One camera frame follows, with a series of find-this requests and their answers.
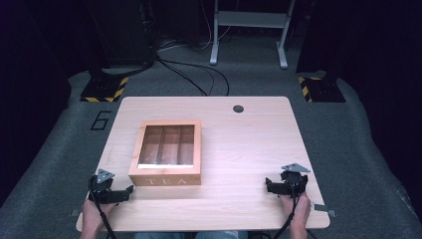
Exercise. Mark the black floor tape mark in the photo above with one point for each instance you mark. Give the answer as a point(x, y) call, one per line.
point(105, 113)

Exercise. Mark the person's right hand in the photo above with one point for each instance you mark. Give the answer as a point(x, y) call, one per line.
point(298, 210)

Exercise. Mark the dark cabinet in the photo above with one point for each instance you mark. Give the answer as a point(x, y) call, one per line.
point(122, 30)

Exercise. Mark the wooden tea box glass lid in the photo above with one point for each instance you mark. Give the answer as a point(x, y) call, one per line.
point(166, 176)

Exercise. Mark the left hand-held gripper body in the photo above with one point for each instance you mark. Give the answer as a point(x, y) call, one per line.
point(101, 184)

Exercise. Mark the black base with hazard tape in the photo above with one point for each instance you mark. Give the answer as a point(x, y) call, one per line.
point(323, 90)
point(104, 89)

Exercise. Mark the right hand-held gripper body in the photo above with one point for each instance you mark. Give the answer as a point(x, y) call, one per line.
point(293, 181)

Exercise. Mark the white metal stand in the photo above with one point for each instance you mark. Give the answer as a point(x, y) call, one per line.
point(252, 19)

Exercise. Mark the grey metal table bracket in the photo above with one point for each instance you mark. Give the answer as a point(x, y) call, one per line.
point(75, 212)
point(323, 208)

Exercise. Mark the person's left hand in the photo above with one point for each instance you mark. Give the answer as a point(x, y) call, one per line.
point(94, 212)

